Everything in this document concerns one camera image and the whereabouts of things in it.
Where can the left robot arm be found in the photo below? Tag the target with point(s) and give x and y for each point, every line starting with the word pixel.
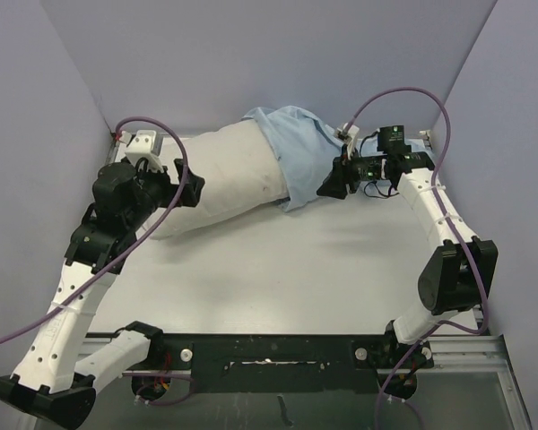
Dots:
pixel 52 382

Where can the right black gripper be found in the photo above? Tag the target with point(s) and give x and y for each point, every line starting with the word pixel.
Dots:
pixel 334 185

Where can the light blue pillowcase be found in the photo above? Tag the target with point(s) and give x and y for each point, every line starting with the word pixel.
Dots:
pixel 304 147

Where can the white pillow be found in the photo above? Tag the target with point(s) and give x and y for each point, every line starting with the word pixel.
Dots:
pixel 240 171

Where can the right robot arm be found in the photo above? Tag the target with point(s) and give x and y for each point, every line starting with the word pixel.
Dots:
pixel 458 274

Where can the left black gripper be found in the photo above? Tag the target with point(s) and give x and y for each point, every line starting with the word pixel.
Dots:
pixel 189 193

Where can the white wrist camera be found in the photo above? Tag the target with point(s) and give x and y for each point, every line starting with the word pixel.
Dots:
pixel 348 135
pixel 141 150

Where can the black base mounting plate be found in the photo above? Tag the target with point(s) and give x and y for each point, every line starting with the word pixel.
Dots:
pixel 249 363

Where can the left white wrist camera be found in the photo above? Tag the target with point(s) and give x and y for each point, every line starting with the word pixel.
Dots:
pixel 141 150

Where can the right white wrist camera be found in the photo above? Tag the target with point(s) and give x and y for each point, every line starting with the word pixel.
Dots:
pixel 348 135

